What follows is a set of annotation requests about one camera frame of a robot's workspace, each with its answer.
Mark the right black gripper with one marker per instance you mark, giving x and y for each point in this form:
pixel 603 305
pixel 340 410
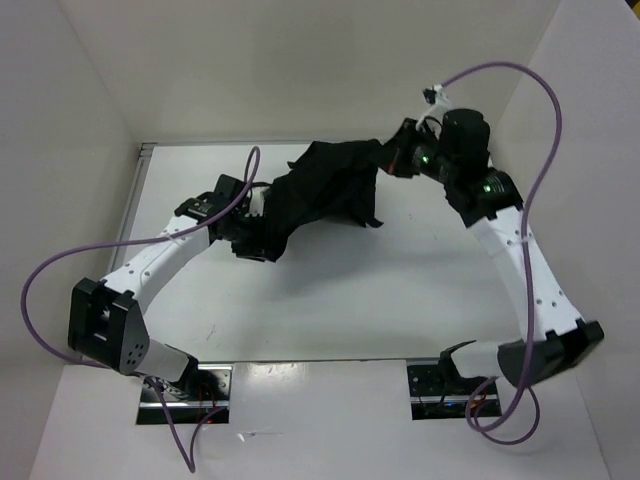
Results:
pixel 392 150

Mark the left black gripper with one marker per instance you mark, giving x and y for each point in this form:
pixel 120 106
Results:
pixel 262 241

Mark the black pleated skirt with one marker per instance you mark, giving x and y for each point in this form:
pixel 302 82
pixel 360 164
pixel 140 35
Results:
pixel 327 180

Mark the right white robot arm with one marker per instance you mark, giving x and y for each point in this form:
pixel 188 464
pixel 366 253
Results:
pixel 554 335

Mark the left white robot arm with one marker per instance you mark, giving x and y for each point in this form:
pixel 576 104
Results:
pixel 107 316

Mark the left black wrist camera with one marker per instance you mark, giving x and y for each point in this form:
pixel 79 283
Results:
pixel 227 189

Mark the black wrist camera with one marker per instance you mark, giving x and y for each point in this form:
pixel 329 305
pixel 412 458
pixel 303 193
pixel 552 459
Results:
pixel 227 189
pixel 465 137

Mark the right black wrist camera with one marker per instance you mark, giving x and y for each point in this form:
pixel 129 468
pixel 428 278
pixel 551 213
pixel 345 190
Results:
pixel 465 137

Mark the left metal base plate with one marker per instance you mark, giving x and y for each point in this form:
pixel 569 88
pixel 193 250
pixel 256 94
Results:
pixel 209 400

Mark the metal base plate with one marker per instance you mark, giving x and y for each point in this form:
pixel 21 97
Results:
pixel 209 400
pixel 431 396

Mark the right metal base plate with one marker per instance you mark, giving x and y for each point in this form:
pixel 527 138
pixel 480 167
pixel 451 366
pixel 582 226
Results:
pixel 431 396

